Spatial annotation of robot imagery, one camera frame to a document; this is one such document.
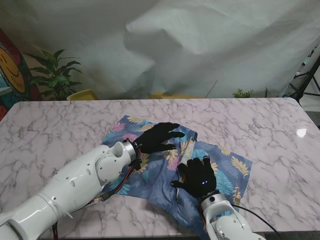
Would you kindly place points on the black tripod stand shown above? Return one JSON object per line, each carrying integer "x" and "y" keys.
{"x": 306, "y": 80}

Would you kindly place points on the thin brown stick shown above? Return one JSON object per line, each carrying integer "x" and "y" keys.
{"x": 212, "y": 88}

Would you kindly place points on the colourful smiley painted board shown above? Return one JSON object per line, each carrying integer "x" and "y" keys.
{"x": 12, "y": 70}

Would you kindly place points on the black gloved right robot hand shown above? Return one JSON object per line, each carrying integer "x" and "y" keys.
{"x": 198, "y": 178}

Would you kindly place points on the white backdrop sheet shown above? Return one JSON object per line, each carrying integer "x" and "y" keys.
{"x": 175, "y": 37}

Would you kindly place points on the large green potted plant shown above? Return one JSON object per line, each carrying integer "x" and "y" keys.
{"x": 56, "y": 75}

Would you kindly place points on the small green plant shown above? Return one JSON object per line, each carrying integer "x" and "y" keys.
{"x": 242, "y": 94}

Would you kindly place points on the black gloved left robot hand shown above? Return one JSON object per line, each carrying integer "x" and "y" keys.
{"x": 157, "y": 138}

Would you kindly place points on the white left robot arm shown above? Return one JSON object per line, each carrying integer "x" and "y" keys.
{"x": 67, "y": 190}

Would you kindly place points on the yellow plastic chair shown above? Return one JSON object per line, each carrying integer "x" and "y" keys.
{"x": 82, "y": 95}

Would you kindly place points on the mustard yellow fabric item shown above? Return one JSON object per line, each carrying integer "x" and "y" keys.
{"x": 160, "y": 95}

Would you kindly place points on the blue leaf print pillowcase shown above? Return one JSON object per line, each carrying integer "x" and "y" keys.
{"x": 160, "y": 175}

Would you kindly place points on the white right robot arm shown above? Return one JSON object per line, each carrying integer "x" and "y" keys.
{"x": 225, "y": 220}

